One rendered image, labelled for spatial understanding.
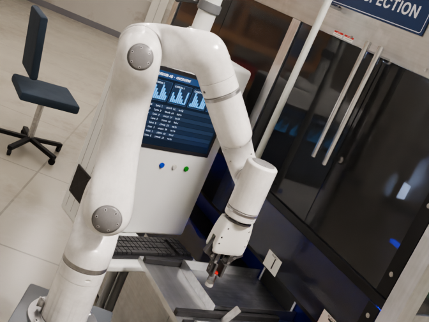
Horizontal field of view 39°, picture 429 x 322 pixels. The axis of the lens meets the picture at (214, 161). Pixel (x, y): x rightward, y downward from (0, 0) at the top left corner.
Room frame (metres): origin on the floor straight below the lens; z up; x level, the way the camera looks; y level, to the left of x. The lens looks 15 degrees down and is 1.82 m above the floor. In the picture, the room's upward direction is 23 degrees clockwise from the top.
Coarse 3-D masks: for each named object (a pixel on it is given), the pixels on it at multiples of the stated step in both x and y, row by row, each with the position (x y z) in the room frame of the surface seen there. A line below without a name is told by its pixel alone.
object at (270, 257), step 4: (268, 252) 2.02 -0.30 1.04; (272, 252) 2.00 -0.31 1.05; (268, 256) 2.01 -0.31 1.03; (272, 256) 2.00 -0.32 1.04; (264, 260) 2.02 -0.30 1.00; (268, 260) 2.00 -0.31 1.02; (272, 260) 1.99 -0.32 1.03; (276, 260) 1.97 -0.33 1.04; (264, 264) 2.01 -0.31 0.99; (268, 264) 2.00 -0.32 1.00; (276, 264) 1.96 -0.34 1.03; (280, 264) 1.95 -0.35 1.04; (268, 268) 1.99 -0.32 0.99; (272, 268) 1.97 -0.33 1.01; (276, 268) 1.96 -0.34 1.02; (272, 272) 1.97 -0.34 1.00; (276, 272) 1.95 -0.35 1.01
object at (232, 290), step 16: (192, 272) 1.88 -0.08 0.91; (224, 272) 2.05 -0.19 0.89; (240, 272) 2.09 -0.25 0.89; (256, 272) 2.13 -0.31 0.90; (208, 288) 1.89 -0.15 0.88; (224, 288) 1.94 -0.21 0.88; (240, 288) 1.99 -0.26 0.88; (256, 288) 2.04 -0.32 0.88; (208, 304) 1.76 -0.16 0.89; (224, 304) 1.83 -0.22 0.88; (240, 304) 1.87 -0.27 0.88; (256, 304) 1.92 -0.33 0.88; (272, 304) 1.97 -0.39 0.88
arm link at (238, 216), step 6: (228, 204) 1.49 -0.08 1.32; (228, 210) 1.48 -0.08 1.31; (234, 210) 1.47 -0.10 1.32; (234, 216) 1.46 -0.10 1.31; (240, 216) 1.46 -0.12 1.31; (246, 216) 1.46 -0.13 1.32; (252, 216) 1.47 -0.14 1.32; (240, 222) 1.47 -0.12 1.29; (246, 222) 1.47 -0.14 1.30; (252, 222) 1.48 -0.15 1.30
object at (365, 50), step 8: (368, 48) 1.94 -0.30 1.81; (360, 56) 1.94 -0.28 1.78; (360, 64) 1.94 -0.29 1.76; (352, 72) 1.94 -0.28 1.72; (352, 80) 1.94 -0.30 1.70; (344, 88) 1.94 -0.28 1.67; (344, 96) 1.94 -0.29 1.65; (336, 104) 1.94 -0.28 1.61; (336, 112) 1.94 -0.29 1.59; (328, 120) 1.94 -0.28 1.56; (328, 128) 1.94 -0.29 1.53; (320, 136) 1.94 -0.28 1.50; (320, 144) 1.94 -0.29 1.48; (312, 152) 1.95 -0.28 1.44
